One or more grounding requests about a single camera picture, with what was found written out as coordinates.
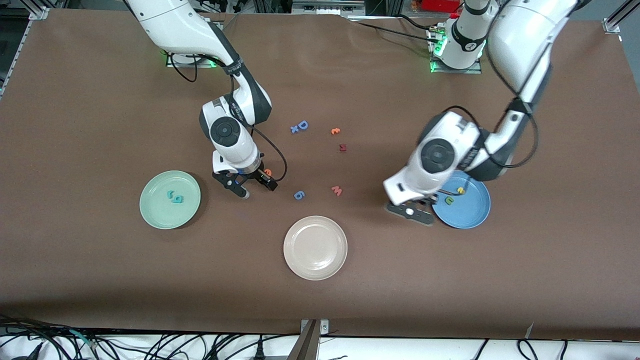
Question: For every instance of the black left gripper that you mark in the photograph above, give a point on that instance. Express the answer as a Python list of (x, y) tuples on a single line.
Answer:
[(436, 197)]

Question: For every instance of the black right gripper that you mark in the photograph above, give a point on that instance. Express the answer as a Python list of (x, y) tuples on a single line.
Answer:
[(256, 174)]

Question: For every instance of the teal foam letter q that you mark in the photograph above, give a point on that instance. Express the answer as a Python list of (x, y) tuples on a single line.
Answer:
[(178, 200)]

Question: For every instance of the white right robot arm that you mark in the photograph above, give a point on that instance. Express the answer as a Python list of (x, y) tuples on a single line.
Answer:
[(175, 25)]

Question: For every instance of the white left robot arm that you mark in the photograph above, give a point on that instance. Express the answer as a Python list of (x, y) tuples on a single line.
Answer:
[(525, 30)]

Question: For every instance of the blue plate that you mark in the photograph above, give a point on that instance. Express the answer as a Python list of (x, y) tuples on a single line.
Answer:
[(470, 212)]

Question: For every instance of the blue foam figure six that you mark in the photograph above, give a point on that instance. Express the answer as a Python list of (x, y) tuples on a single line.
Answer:
[(301, 196)]

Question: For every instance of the blue foam letter D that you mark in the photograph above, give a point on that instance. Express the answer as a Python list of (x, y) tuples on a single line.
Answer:
[(306, 125)]

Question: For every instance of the pink foam letter w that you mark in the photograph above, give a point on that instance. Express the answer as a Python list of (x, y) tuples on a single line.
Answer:
[(337, 190)]

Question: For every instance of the beige plate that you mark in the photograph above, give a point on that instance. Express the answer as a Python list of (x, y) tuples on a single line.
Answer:
[(315, 247)]

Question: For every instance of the mint green plate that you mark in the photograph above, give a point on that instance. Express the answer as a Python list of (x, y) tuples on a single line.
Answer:
[(155, 210)]

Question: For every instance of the white paper tag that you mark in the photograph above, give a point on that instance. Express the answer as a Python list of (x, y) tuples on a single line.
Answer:
[(530, 330)]

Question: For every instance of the black power plug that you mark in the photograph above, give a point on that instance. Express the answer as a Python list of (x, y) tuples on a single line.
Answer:
[(259, 351)]

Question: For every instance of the brown table cover sheet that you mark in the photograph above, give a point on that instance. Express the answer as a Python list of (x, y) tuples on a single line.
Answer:
[(100, 275)]

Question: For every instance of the red box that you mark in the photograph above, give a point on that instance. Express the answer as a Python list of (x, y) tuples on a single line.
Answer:
[(440, 5)]

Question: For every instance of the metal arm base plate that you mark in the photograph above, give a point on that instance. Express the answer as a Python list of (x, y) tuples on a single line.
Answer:
[(205, 65), (455, 71)]

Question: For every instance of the metal table clamp bracket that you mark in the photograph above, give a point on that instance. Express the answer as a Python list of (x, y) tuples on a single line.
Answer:
[(307, 345)]

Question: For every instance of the aluminium frame corner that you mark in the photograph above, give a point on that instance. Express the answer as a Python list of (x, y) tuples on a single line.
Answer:
[(612, 26), (40, 12)]

